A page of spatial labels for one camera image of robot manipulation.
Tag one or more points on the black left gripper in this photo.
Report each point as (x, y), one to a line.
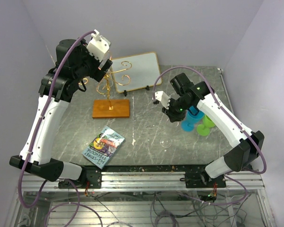
(96, 74)

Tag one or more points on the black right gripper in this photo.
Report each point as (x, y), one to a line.
(173, 116)

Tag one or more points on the clear ribbed wine glass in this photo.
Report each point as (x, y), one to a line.
(107, 57)

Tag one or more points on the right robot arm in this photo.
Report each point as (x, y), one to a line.
(245, 143)

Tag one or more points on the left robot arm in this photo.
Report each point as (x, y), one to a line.
(75, 61)

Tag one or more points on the clear wine glass on table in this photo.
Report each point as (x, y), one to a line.
(160, 142)

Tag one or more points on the wooden rack base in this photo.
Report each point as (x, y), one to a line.
(113, 108)

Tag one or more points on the blue plastic goblet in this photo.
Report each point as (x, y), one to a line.
(193, 116)

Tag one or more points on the green plastic goblet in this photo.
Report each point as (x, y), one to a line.
(203, 129)

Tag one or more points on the gold framed whiteboard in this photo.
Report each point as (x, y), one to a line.
(135, 72)

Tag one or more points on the colourful treehouse book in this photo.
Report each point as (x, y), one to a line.
(102, 147)

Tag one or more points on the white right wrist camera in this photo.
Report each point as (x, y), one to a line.
(163, 98)

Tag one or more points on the aluminium rail frame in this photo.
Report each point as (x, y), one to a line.
(150, 196)

